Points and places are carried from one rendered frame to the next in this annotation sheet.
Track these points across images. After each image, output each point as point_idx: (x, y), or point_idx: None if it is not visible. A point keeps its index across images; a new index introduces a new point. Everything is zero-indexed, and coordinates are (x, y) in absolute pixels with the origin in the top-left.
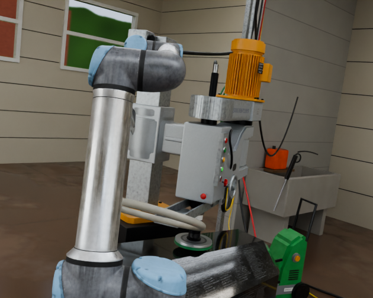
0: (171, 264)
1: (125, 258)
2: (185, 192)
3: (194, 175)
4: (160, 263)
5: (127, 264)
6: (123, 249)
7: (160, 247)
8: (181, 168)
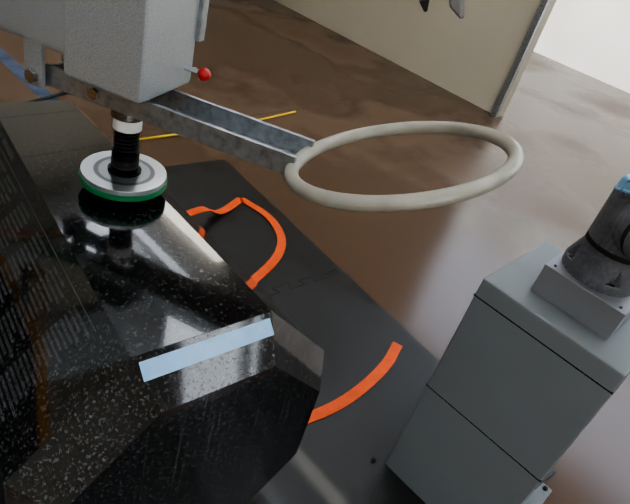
0: None
1: (199, 291)
2: (155, 83)
3: (170, 35)
4: None
5: (231, 290)
6: (139, 288)
7: (120, 229)
8: (150, 27)
